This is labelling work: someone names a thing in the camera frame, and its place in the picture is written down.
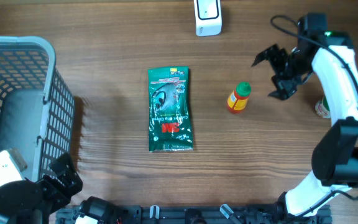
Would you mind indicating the green lid jar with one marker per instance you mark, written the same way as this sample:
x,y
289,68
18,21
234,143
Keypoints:
x,y
322,108

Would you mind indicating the grey plastic mesh basket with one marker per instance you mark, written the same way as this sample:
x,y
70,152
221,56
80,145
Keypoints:
x,y
36,107

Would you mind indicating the white barcode scanner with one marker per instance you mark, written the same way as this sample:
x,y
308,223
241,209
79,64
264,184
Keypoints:
x,y
208,17

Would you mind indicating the green 3M gloves packet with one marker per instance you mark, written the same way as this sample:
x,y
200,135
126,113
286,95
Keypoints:
x,y
170,126

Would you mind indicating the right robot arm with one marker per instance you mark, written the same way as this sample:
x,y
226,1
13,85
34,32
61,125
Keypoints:
x,y
330,56

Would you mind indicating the red bottle green cap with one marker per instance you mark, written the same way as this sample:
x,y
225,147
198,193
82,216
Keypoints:
x,y
237,100

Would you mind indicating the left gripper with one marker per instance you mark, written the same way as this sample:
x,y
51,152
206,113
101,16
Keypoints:
x,y
68,175

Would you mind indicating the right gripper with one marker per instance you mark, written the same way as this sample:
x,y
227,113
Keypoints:
x,y
285,85

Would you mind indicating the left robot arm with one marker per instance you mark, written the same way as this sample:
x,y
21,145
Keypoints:
x,y
24,201

